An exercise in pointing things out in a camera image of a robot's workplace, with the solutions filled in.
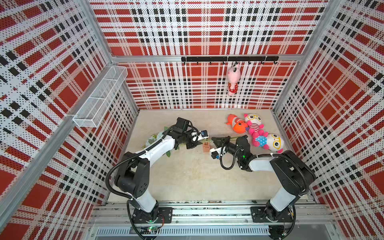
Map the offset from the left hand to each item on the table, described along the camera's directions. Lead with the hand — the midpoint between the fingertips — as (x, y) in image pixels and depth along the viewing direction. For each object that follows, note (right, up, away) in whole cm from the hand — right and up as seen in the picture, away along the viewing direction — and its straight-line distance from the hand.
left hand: (200, 137), depth 89 cm
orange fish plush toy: (+27, +7, +12) cm, 30 cm away
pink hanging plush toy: (+21, +39, +3) cm, 45 cm away
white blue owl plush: (+47, -3, +4) cm, 48 cm away
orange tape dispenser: (+4, -7, +9) cm, 12 cm away
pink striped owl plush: (+38, +9, +16) cm, 42 cm away
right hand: (+9, +2, -2) cm, 10 cm away
